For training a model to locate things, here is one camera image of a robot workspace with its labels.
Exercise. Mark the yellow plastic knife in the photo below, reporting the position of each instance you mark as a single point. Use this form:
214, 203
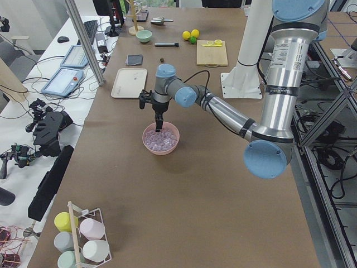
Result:
206, 45

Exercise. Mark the pink bowl of ice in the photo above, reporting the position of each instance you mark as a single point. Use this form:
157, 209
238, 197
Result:
162, 142

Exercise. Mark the white cup in rack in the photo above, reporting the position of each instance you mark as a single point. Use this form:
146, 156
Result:
96, 250

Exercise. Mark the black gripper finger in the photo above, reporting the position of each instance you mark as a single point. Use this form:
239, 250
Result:
159, 121

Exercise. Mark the yellow cup in rack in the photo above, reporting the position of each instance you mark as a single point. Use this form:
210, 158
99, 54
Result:
62, 222

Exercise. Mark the green cup in rack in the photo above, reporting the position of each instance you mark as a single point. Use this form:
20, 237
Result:
67, 260

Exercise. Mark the black monitor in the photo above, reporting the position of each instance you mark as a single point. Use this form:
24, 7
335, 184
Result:
114, 11

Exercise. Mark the long black box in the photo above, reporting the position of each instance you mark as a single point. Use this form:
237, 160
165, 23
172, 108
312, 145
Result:
50, 184

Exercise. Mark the black metal glass rack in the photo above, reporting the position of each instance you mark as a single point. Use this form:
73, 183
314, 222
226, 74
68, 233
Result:
141, 16

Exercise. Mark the black computer mouse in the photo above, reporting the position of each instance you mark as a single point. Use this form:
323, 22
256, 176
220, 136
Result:
62, 39

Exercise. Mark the grey folded cloth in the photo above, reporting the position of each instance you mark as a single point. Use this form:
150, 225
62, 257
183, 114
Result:
134, 60

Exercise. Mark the steel muddler stick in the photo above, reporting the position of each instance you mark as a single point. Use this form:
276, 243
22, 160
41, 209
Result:
166, 44

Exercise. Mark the teach pendant near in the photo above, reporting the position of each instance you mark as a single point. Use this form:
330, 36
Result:
63, 82

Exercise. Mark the wooden cutting board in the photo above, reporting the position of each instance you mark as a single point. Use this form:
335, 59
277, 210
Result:
211, 56

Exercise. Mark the steel ice scoop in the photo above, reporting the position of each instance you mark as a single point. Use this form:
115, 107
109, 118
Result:
159, 21

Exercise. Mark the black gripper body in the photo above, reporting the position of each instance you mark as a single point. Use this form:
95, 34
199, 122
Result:
159, 107

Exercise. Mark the pink cup in rack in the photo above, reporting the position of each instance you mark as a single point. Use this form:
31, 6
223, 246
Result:
92, 229

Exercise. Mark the mint green bowl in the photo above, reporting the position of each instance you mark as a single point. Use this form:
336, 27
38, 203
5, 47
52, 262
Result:
144, 36

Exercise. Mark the wooden glass stand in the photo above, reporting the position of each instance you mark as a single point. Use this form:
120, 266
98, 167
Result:
133, 15

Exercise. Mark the green lime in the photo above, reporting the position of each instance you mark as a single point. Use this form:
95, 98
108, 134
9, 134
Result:
192, 40

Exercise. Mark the black keyboard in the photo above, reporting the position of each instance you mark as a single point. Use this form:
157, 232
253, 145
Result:
91, 29

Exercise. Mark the cream rabbit tray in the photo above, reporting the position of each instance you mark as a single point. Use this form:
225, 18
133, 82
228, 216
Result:
128, 83

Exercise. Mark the aluminium frame post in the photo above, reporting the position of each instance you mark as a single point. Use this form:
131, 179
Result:
85, 42

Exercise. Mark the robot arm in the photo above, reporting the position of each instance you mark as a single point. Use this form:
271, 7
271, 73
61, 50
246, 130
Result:
293, 26

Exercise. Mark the teach pendant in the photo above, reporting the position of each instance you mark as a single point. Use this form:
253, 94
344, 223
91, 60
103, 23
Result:
75, 58
63, 82

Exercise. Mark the grey cup in rack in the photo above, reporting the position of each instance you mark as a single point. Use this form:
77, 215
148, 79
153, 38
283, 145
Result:
63, 242

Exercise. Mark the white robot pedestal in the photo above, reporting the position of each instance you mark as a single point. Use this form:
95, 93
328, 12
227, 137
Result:
243, 80

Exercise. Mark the yellow lemon near board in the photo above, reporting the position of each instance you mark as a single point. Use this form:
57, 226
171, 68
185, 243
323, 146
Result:
195, 33

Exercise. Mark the teach pendant far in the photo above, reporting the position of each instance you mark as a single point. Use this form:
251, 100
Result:
75, 58

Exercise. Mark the white cup rack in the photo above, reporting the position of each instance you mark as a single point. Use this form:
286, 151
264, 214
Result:
77, 215

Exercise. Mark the yellow lemon outer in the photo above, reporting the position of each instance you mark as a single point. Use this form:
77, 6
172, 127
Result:
186, 35

